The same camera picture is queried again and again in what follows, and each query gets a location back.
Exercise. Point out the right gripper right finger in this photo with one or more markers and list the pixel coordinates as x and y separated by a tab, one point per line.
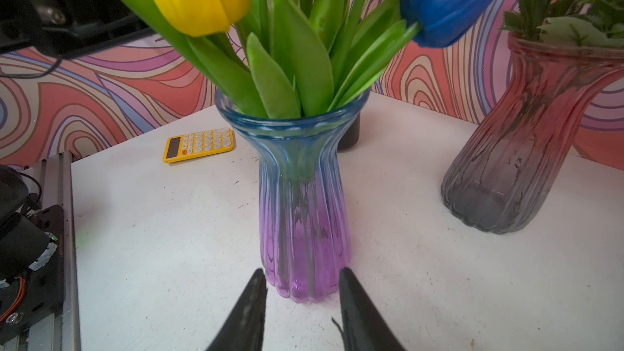
363	327

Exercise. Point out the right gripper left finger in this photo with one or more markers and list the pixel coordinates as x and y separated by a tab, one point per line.
244	327

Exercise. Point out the purple glass tulip vase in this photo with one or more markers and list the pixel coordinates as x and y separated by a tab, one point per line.
303	222

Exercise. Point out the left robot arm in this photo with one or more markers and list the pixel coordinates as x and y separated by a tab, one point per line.
67	29

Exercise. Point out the black vase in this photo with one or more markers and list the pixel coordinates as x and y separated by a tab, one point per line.
351	136

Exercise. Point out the red grey glass vase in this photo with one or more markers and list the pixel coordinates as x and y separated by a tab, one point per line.
502	176

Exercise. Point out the yellow calculator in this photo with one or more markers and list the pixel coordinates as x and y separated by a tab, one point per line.
198	145

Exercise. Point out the tulip bunch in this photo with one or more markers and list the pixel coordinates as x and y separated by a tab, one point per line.
291	59

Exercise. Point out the yellow and lilac bouquet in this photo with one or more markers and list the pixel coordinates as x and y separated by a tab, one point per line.
593	23

